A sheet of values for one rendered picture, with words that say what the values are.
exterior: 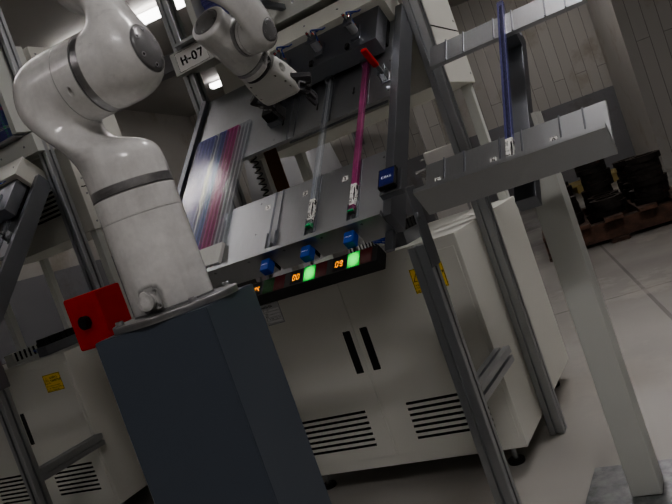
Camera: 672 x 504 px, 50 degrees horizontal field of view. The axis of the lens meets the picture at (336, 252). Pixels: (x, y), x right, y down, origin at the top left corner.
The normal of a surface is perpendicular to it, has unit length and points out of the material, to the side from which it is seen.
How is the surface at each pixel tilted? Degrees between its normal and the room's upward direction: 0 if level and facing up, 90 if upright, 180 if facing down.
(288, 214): 44
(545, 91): 90
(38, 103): 95
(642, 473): 90
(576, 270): 90
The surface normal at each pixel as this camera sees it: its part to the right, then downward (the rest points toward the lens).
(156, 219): 0.50, -0.13
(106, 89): -0.04, 0.73
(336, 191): -0.54, -0.54
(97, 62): -0.22, 0.25
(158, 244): 0.31, -0.06
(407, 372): -0.44, 0.21
